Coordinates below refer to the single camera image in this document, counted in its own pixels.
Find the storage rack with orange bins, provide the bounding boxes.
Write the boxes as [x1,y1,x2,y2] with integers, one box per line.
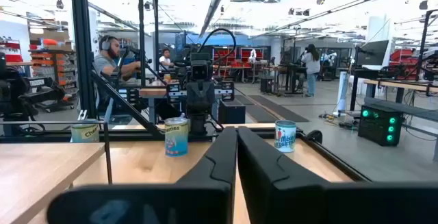
[29,28,78,91]

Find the black monitor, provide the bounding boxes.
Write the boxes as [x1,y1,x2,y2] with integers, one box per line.
[355,40,390,67]

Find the black computer with green lights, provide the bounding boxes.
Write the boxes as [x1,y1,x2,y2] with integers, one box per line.
[357,103,404,147]

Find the blue cherries can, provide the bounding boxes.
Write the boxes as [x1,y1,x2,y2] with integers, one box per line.
[70,119,101,143]
[164,116,190,158]

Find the black box cabinet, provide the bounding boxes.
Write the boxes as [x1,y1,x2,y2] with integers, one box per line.
[218,99,246,125]

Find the white mixed vegetables can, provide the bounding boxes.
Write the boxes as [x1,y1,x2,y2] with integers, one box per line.
[274,119,297,153]

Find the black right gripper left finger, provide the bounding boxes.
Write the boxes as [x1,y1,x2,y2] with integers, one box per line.
[47,126,238,224]

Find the black floor mat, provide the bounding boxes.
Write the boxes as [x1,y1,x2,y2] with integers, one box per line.
[243,104,279,124]
[248,95,311,123]

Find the wooden shelf board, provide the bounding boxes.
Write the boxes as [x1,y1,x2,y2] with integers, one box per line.
[0,142,106,224]

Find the white tower unit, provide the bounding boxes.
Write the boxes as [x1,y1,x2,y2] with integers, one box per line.
[337,71,350,114]

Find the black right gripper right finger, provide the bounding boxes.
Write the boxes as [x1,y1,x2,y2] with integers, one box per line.
[237,126,438,224]

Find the wooden workbench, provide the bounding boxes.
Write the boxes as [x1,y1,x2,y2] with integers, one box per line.
[363,79,438,95]
[139,87,188,98]

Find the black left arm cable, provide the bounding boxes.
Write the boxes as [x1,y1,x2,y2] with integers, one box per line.
[198,27,237,68]

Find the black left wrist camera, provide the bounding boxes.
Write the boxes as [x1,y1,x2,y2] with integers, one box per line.
[190,51,214,82]

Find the distant black gantry frame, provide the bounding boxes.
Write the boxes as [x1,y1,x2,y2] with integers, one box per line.
[138,0,161,88]

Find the red storage bins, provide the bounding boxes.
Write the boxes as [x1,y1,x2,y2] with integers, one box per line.
[211,45,266,64]
[389,48,415,64]
[0,38,23,64]

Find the person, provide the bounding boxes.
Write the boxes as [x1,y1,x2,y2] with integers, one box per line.
[159,48,175,69]
[300,43,322,98]
[92,34,142,115]

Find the black metal shelf end frame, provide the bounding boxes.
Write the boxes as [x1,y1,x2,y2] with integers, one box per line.
[0,120,114,185]

